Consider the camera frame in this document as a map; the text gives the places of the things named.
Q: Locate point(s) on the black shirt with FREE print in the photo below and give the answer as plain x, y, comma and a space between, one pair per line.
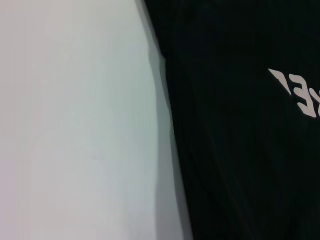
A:
237, 150

